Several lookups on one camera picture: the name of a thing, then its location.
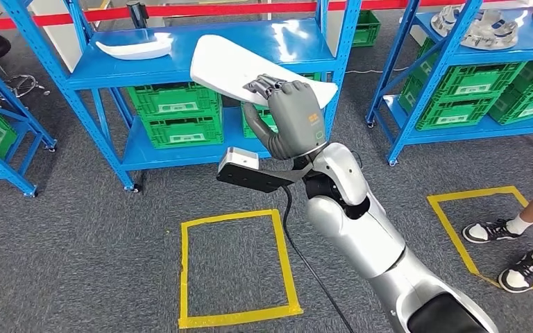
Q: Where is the white curved plastic part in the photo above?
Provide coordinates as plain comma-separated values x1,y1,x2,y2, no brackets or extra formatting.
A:
189,34,339,110
95,37,174,61

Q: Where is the black camera cable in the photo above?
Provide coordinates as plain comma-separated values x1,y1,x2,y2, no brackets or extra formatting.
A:
281,186,355,333

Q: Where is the red barrier belt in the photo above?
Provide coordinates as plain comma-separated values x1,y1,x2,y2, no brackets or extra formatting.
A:
0,0,525,33

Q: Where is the blue metal shelf rack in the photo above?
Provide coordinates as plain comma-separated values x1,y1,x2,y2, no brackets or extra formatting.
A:
365,0,533,167
0,0,364,193
0,48,58,198

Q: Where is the black stanchion post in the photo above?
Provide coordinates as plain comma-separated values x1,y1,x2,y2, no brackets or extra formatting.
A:
126,0,150,29

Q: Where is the silver cast metal part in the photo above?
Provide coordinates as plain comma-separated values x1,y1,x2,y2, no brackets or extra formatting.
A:
431,5,519,51

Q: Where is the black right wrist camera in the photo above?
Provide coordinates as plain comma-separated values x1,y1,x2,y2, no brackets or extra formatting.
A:
216,146,316,194

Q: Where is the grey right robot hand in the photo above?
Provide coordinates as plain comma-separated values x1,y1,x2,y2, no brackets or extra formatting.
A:
242,74,328,161

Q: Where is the white floor cable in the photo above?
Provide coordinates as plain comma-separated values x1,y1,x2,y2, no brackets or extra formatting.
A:
344,67,410,76

